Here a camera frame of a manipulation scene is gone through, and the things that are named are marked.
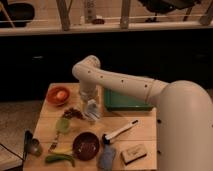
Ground white handled brush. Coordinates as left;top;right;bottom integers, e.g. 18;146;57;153
102;120;138;144

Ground dark dried fruit pile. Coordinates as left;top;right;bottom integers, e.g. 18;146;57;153
62;108;83;119

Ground green plastic tray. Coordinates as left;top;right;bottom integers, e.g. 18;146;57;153
103;89;153;111

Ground tan sponge block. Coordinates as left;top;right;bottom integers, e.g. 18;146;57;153
121;144;147;165

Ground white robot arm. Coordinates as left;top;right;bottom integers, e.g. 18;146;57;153
72;55;213;171

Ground yellow banana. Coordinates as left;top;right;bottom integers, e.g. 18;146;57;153
52;149;73;155

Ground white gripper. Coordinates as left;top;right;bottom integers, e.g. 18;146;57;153
79;86;98;102

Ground dark red bowl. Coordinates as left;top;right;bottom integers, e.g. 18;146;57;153
72;132;100;161

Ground egg in bowl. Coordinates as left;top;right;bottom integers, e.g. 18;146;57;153
56;91;65;100

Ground orange bowl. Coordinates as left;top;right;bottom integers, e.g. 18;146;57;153
46;86;70;106

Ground blue grey cloth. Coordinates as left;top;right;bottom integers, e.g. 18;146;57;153
98;145;116;171

